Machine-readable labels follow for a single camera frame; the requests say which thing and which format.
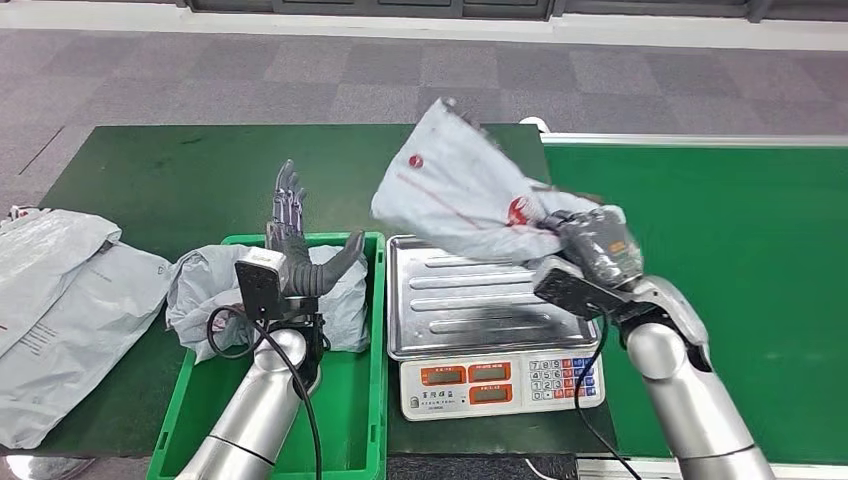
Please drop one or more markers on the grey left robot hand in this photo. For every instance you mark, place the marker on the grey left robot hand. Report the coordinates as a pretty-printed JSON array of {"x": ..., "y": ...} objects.
[{"x": 298, "y": 275}]

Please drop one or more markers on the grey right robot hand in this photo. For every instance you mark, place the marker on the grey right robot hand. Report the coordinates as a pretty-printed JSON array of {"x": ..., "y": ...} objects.
[{"x": 603, "y": 248}]

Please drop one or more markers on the grey parcel with red print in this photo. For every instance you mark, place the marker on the grey parcel with red print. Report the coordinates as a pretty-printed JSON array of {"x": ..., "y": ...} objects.
[
  {"x": 457, "y": 185},
  {"x": 199, "y": 285}
]

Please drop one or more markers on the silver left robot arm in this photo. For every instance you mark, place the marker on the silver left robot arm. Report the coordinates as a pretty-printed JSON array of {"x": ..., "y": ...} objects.
[{"x": 258, "y": 411}]

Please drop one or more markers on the white red printed parcel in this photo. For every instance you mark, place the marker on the white red printed parcel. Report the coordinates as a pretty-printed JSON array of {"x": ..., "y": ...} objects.
[{"x": 23, "y": 212}]

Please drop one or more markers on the white scale with steel tray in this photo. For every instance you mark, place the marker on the white scale with steel tray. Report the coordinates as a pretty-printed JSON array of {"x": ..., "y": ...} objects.
[{"x": 477, "y": 305}]

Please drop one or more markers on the green plastic crate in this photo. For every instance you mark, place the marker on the green plastic crate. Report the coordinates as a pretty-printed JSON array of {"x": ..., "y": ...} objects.
[{"x": 351, "y": 411}]

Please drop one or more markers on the large grey mailer bag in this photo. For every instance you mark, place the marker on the large grey mailer bag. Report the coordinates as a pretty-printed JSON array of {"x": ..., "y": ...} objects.
[{"x": 86, "y": 331}]

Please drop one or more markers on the crumpled grey mailer bag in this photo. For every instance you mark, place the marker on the crumpled grey mailer bag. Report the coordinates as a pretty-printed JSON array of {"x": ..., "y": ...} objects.
[{"x": 46, "y": 252}]

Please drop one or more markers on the grey framed glass partition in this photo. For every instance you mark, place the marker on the grey framed glass partition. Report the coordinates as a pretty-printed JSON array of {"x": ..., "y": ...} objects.
[{"x": 397, "y": 5}]

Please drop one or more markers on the shiny grey plastic film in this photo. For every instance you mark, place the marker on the shiny grey plastic film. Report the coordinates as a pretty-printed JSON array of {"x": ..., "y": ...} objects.
[{"x": 46, "y": 468}]

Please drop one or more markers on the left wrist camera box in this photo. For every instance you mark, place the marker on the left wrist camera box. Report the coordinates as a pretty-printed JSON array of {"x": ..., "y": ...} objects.
[{"x": 258, "y": 285}]

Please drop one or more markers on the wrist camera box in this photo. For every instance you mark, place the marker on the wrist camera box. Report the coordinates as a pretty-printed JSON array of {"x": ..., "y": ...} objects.
[
  {"x": 258, "y": 285},
  {"x": 576, "y": 295}
]

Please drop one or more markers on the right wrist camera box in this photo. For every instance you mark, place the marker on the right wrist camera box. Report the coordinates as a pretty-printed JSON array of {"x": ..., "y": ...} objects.
[{"x": 576, "y": 295}]

